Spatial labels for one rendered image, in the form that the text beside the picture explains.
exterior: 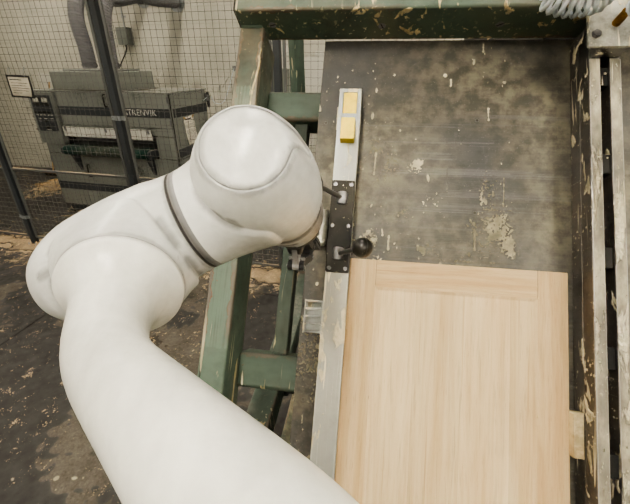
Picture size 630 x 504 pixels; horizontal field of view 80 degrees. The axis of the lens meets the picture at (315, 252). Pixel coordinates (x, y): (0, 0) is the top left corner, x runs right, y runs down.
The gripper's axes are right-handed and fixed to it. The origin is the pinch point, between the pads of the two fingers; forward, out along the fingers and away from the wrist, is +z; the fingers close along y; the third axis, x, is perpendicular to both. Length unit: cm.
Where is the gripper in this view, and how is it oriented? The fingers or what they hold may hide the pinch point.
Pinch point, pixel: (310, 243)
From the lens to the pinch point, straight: 68.4
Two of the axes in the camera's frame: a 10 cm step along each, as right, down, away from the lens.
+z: 1.2, 1.5, 9.8
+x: 9.9, 0.7, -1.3
